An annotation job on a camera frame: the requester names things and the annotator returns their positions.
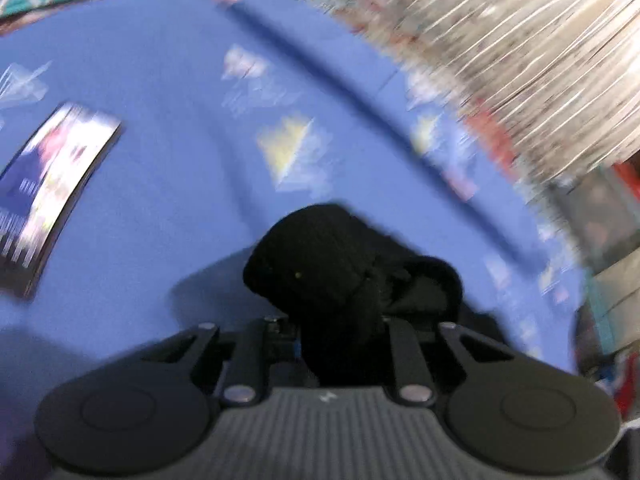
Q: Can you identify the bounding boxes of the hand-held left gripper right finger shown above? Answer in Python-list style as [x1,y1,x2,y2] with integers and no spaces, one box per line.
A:
[384,318,517,407]

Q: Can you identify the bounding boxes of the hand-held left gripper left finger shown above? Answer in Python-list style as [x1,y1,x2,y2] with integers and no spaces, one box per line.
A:
[140,316,302,407]

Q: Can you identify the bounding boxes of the black pants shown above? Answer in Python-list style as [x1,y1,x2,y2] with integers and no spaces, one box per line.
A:
[242,203,506,388]

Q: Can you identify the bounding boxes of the blue printed bed sheet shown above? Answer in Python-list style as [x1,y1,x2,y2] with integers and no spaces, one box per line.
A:
[0,0,591,461]

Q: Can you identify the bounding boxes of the clear storage bin teal lid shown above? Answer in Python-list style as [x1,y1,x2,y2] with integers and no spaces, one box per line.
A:
[580,255,640,361]
[542,162,640,281]

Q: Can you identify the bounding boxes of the glossy printed book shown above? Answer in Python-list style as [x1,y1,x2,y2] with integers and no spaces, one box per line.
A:
[0,102,124,302]

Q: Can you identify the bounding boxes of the beige leaf print curtain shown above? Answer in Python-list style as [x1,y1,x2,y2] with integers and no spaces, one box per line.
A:
[310,0,640,183]

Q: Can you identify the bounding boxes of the patchwork quilt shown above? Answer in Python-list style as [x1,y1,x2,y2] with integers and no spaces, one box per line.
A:
[165,0,531,181]

